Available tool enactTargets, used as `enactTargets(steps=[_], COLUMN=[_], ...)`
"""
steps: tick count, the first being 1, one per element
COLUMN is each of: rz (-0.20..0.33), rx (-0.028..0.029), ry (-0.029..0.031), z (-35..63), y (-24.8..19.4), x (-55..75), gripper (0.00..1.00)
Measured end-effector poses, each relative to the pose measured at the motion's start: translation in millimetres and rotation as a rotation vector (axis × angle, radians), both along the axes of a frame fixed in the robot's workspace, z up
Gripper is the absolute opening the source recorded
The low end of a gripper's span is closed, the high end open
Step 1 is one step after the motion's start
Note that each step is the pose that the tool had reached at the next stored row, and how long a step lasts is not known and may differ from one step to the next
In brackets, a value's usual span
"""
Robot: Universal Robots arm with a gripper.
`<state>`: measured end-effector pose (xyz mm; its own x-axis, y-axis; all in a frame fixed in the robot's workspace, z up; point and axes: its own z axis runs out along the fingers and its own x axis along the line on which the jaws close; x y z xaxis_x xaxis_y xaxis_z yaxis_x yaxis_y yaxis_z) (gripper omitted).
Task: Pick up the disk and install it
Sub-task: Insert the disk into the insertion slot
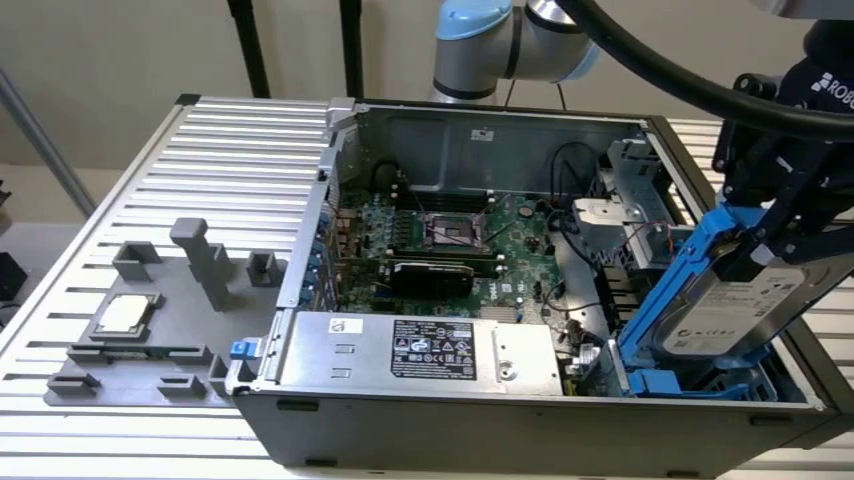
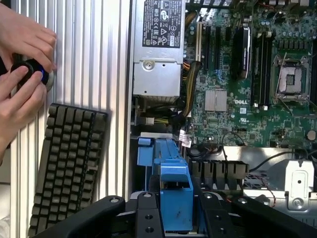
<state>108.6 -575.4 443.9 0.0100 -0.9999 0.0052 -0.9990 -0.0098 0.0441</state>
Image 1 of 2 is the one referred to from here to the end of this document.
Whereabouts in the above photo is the silver power supply unit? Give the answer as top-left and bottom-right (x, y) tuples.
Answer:
(266, 310), (569, 397)

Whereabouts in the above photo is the small black box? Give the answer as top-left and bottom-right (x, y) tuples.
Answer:
(0, 252), (30, 302)

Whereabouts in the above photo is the black camera cable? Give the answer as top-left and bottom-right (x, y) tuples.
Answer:
(557, 0), (854, 139)

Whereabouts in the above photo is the black plastic air shroud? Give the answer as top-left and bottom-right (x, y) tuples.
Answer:
(597, 264), (660, 336)

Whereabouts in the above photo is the green Dell motherboard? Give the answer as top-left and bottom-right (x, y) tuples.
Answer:
(326, 187), (602, 321)

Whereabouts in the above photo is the grey parts rack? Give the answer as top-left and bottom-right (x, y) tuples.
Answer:
(43, 217), (293, 407)

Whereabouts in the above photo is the grey metal stand leg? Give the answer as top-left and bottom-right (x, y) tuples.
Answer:
(0, 64), (99, 216)

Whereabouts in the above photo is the empty blue disk carrier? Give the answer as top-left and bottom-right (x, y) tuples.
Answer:
(626, 368), (684, 399)

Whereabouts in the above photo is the open black PC case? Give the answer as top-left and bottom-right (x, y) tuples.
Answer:
(223, 97), (843, 469)

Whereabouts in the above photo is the silver metal drive cage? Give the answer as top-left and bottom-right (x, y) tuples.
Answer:
(572, 139), (703, 274)

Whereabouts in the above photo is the CPU socket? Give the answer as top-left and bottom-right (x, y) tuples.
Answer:
(413, 209), (500, 251)

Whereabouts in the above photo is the black stand pole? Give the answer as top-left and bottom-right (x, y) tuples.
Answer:
(226, 0), (273, 99)
(338, 0), (368, 99)

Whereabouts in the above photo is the grey blue disk bay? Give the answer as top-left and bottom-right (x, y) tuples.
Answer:
(600, 329), (783, 402)

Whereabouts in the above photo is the green RAM stick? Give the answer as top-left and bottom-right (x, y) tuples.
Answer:
(97, 344), (202, 362)

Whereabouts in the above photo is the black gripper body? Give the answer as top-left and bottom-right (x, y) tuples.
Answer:
(777, 17), (854, 151)

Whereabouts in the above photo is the black RAM slot bank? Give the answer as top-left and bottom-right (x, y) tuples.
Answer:
(393, 189), (493, 212)
(385, 247), (504, 262)

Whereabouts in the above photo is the hard disk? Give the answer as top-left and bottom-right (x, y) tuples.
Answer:
(617, 199), (840, 389)

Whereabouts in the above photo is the black graphics card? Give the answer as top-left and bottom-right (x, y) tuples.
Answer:
(380, 257), (502, 302)

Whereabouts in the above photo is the silver CPU chip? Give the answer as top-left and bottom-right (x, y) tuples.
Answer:
(95, 294), (162, 337)

